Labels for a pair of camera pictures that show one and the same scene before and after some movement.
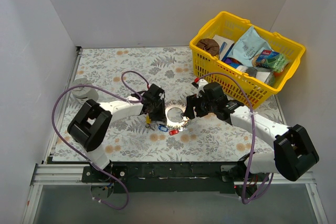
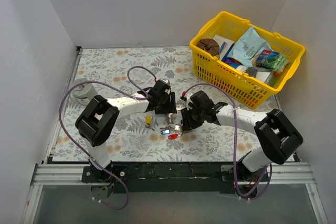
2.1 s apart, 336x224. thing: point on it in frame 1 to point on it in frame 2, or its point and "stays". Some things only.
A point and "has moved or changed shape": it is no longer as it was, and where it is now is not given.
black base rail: x=179 y=178 stays
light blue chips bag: x=248 y=47 stays
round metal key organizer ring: x=176 y=103 has moved or changed shape
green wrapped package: x=275 y=60 stays
